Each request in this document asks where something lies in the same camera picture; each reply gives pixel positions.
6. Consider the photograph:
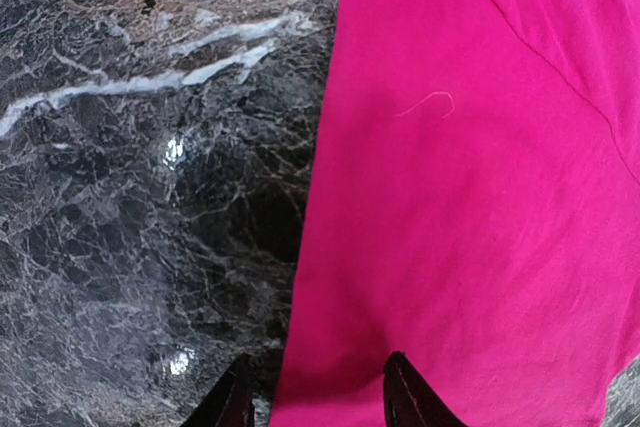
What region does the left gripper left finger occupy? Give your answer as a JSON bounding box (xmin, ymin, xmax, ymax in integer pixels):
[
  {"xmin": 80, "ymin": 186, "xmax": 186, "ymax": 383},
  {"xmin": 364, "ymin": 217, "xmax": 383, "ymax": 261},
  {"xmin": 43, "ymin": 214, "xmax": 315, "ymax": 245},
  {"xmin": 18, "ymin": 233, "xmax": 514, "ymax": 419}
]
[{"xmin": 181, "ymin": 354, "xmax": 255, "ymax": 427}]

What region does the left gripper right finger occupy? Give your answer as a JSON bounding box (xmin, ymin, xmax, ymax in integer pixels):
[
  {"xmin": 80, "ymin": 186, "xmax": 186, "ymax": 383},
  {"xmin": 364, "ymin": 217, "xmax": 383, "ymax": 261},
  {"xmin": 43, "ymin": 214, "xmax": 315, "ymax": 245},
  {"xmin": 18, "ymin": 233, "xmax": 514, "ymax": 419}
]
[{"xmin": 383, "ymin": 351, "xmax": 466, "ymax": 427}]

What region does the red t-shirt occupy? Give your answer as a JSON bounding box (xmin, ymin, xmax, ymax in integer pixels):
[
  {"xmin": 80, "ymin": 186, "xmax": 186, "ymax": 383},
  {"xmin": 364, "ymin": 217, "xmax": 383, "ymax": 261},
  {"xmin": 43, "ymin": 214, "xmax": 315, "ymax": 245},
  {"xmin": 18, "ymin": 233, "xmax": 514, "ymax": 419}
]
[{"xmin": 271, "ymin": 0, "xmax": 639, "ymax": 426}]

